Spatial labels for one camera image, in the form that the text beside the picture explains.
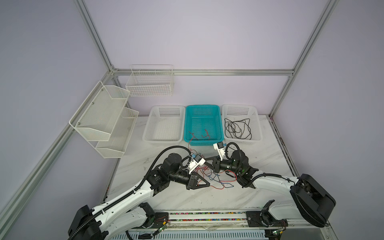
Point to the right white plastic basket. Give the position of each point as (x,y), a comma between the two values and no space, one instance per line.
(241,124)

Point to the white mesh shelf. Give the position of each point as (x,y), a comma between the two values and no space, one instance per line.
(96,119)
(116,146)

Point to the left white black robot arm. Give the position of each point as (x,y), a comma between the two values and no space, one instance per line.
(131,209)

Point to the white wire wall basket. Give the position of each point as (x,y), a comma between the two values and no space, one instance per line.
(151,81)

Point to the white plastic basket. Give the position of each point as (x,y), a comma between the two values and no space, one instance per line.
(241,124)
(165,125)

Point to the upper white mesh shelf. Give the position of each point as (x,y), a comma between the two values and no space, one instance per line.
(96,119)

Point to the left white plastic basket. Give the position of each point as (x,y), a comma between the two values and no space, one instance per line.
(165,125)

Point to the lower white mesh shelf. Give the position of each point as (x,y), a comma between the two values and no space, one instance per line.
(116,146)

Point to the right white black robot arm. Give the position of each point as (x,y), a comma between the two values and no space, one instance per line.
(309,200)

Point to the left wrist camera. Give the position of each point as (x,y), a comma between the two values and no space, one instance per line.
(197,161)

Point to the aluminium frame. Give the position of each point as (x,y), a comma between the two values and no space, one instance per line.
(19,201)

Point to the teal plastic basket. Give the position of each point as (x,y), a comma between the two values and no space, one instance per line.
(203,125)

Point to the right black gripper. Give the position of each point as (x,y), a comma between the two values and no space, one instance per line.
(216,166)

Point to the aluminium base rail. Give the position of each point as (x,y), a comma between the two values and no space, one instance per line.
(225,225)

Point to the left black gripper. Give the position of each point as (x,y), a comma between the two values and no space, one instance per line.
(192,181)

